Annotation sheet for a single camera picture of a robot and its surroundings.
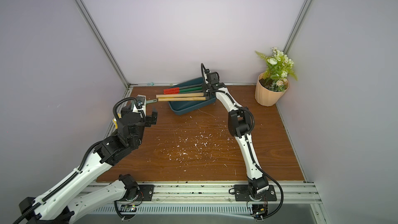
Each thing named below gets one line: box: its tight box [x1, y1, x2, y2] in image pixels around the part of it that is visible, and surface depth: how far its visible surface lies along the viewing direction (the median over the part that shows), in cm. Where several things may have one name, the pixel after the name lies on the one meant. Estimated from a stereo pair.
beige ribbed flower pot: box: [254, 72, 290, 107], surface depth 100 cm
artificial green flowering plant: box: [254, 46, 298, 92], surface depth 95 cm
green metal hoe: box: [163, 86, 203, 93], surface depth 112 cm
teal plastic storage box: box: [167, 76, 217, 116], surface depth 109 cm
